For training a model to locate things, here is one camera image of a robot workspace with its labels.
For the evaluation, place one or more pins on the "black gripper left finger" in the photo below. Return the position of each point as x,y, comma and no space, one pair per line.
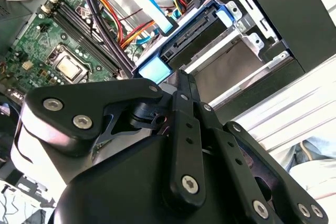
65,98

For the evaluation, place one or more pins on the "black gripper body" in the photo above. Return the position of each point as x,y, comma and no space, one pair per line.
126,187

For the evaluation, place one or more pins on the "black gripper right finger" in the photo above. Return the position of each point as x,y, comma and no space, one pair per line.
236,161

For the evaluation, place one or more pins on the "hard disk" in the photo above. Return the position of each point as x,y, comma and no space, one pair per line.
152,72

